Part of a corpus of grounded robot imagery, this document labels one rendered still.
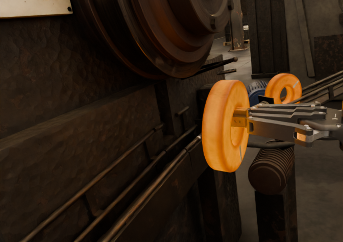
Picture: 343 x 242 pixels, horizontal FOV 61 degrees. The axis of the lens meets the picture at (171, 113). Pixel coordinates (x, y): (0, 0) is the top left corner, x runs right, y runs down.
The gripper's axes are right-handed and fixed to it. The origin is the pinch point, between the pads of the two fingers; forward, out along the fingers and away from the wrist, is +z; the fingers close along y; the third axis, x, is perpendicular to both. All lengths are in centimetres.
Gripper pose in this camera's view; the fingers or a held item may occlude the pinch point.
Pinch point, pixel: (228, 116)
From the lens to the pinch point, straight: 50.2
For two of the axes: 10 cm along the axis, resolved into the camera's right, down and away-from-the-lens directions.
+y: 4.9, -3.2, 8.1
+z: -8.6, -0.6, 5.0
